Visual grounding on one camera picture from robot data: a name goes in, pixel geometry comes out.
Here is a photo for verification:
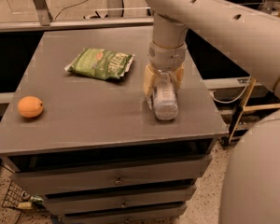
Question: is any top grey drawer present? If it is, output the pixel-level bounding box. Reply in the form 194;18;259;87
13;155;212;195

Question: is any yellow floor cable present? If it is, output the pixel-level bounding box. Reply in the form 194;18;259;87
53;0;106;21

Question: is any bottom grey drawer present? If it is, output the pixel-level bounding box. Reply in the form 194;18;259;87
63;203;187;224

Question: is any wire basket on floor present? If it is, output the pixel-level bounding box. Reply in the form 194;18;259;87
1;180;45;211

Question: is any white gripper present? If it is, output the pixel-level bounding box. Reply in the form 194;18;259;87
143;41;187;97

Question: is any orange fruit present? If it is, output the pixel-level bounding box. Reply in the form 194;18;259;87
18;96;44;118

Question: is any clear blue plastic water bottle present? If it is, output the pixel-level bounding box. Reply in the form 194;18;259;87
152;81;178;120

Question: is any grey drawer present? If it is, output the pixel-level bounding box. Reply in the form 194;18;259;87
44;185;196;215
63;203;187;224
13;155;212;195

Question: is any grey drawer cabinet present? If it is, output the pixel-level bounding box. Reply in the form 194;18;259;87
0;25;229;224

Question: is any middle grey drawer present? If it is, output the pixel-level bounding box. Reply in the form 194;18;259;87
44;185;196;215

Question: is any yellow wooden cart frame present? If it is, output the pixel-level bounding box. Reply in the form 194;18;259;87
220;0;280;147

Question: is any green chip bag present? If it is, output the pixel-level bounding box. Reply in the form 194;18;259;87
64;48;133;80

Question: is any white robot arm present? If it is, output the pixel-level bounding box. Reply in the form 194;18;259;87
146;0;280;224

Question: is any metal railing frame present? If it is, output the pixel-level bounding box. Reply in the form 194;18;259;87
0;0;280;35

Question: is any white cable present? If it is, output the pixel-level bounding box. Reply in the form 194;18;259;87
210;77;251;105

